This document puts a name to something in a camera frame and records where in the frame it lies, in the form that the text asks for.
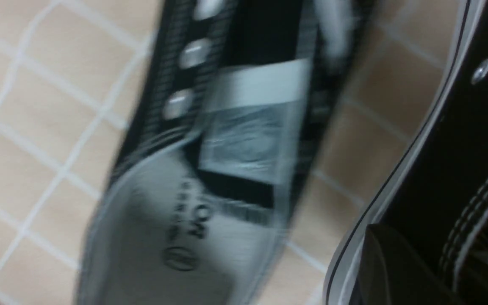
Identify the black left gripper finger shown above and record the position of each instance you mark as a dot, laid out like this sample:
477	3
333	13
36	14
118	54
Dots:
392	273

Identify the black canvas sneaker white sole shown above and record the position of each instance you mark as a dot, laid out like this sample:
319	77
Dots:
437	196

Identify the black canvas sneaker grey insole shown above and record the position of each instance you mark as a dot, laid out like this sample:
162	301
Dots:
237	98

